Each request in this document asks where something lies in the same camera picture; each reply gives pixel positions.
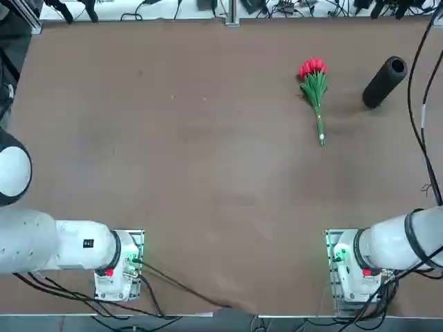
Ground red tulip bouquet green stems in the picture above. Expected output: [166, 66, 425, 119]
[298, 57, 329, 147]

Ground black cylindrical vase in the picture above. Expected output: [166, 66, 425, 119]
[362, 56, 408, 110]

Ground dark grey power adapter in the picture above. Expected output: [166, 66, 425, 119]
[242, 0, 268, 15]

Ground black box with red plugs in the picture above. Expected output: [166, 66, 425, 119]
[276, 0, 296, 15]

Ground black stand leg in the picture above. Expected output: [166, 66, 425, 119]
[81, 0, 100, 24]
[44, 0, 74, 24]

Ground black cable across table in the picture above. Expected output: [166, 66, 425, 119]
[138, 261, 233, 309]

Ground aluminium post with bracket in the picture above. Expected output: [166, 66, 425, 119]
[224, 0, 240, 27]

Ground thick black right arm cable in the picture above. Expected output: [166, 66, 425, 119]
[407, 6, 443, 205]

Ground black cable under right arm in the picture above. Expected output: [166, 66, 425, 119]
[318, 269, 443, 324]

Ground black cable under arm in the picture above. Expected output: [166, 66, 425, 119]
[12, 271, 181, 319]
[318, 269, 443, 324]

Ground black cable under left arm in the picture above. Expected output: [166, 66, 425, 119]
[12, 271, 181, 319]

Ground aluminium frame rail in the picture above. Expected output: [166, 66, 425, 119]
[10, 0, 42, 35]

